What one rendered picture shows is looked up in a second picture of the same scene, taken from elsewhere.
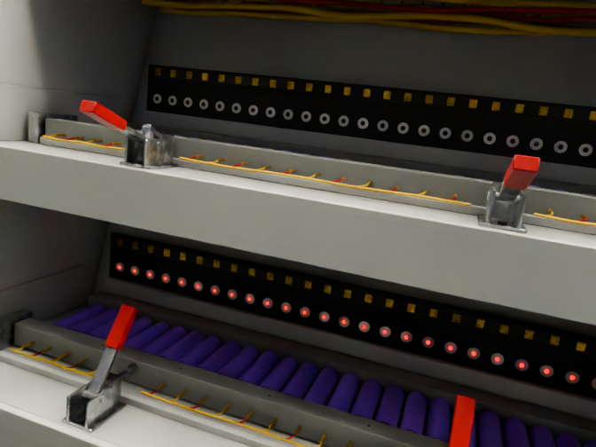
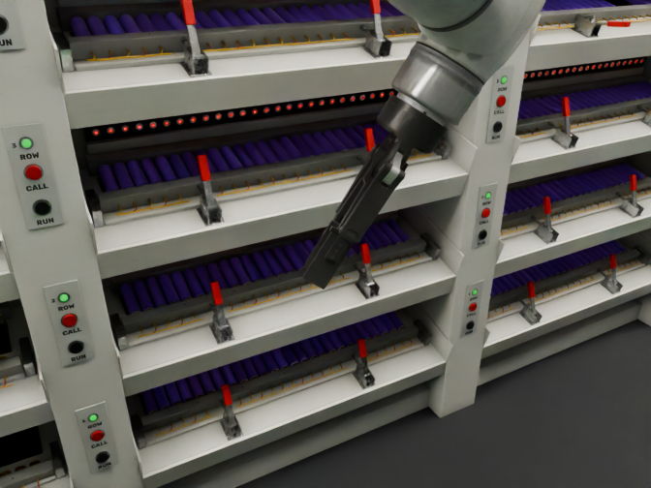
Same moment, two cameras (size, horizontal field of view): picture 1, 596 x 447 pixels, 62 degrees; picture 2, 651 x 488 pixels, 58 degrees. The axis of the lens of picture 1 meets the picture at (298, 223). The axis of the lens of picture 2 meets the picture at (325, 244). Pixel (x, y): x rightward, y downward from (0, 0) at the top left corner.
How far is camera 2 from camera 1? 1.23 m
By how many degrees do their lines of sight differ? 53
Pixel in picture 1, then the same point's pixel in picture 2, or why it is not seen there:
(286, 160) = (616, 14)
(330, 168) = (629, 13)
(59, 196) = (563, 60)
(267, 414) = (592, 116)
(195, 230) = (610, 56)
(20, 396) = (542, 150)
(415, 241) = not seen: outside the picture
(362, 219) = not seen: outside the picture
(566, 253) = not seen: outside the picture
